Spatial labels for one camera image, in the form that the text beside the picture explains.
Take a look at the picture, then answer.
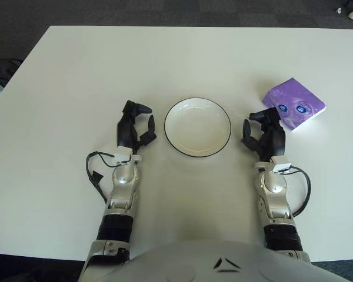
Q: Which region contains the black bag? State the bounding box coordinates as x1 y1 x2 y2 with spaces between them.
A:
0 58 24 85

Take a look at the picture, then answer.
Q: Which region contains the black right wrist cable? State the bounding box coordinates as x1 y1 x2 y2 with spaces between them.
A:
278 166 312 218

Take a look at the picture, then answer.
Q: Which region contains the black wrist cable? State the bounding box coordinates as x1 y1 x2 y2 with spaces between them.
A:
278 166 312 218
86 150 136 206

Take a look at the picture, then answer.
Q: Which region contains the white plate with black rim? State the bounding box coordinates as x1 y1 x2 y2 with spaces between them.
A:
164 96 232 160

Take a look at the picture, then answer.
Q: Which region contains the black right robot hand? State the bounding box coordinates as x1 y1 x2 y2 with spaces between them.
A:
240 107 287 162

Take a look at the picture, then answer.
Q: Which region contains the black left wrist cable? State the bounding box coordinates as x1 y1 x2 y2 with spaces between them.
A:
86 150 136 206

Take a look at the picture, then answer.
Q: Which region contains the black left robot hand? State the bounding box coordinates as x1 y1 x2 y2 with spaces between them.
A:
116 99 158 154

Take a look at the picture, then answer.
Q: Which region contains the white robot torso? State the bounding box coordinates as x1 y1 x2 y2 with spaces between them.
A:
79 239 342 282

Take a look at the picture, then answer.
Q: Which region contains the purple tissue paper pack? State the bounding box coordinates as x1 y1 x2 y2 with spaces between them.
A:
261 78 327 132

